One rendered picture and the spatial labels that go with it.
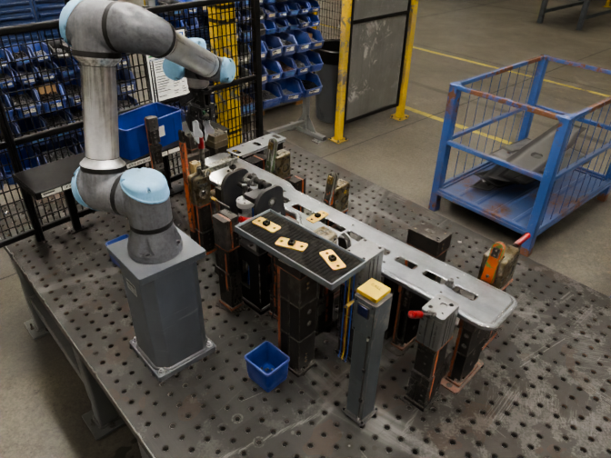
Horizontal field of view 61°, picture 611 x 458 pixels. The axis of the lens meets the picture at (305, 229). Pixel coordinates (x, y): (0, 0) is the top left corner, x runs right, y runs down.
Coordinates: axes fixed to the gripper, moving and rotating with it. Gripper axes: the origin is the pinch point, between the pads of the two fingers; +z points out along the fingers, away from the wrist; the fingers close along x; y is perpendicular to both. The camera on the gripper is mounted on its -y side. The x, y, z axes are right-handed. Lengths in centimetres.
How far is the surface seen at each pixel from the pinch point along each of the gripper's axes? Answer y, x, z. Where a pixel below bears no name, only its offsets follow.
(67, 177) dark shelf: -37, -37, 16
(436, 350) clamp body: 109, -6, 25
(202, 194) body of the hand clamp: 2.7, -3.6, 20.9
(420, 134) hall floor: -94, 318, 119
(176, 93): -54, 27, 2
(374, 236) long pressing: 68, 18, 20
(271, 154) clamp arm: 6.3, 29.3, 13.5
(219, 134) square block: -23.9, 26.4, 13.5
